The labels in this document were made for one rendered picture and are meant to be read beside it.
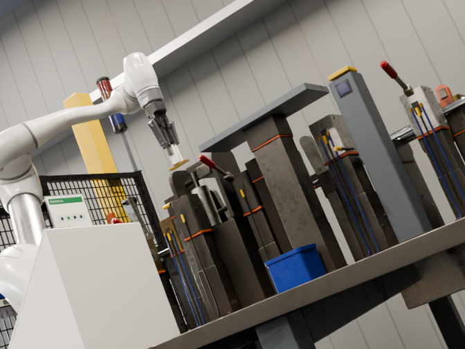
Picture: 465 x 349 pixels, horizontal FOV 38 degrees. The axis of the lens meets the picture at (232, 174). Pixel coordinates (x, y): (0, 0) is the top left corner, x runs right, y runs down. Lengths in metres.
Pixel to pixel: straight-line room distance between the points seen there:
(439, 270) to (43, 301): 1.43
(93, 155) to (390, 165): 1.94
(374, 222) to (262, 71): 2.57
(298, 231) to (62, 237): 0.60
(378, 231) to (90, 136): 1.84
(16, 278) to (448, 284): 1.44
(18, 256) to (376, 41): 2.78
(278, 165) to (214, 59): 2.74
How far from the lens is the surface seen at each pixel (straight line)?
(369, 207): 1.85
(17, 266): 1.81
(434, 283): 2.49
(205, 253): 1.99
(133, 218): 2.37
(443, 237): 1.24
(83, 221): 2.99
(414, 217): 1.65
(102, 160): 3.30
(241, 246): 1.99
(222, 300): 1.98
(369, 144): 1.68
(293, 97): 1.74
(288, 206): 1.77
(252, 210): 1.98
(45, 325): 1.57
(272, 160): 1.79
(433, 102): 1.84
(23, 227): 2.22
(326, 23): 4.21
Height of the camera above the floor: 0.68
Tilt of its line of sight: 12 degrees up
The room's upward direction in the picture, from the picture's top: 22 degrees counter-clockwise
